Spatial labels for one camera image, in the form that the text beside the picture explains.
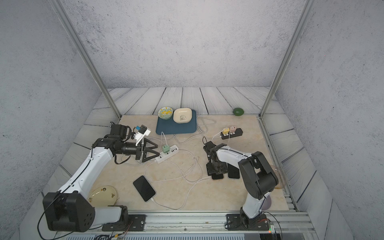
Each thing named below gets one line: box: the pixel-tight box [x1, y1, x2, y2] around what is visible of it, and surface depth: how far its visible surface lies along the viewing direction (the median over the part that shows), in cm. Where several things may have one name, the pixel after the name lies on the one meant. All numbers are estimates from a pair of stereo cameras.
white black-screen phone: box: [133, 175, 157, 203], surface depth 86 cm
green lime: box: [232, 107, 245, 116], surface depth 122 cm
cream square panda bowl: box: [173, 107, 193, 124], surface depth 120 cm
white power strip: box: [155, 144, 179, 164], surface depth 99 cm
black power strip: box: [220, 128, 244, 140], surface depth 108 cm
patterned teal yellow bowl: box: [157, 106, 174, 120], surface depth 121 cm
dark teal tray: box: [156, 109, 197, 135], surface depth 114 cm
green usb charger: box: [162, 145, 170, 153], surface depth 95 cm
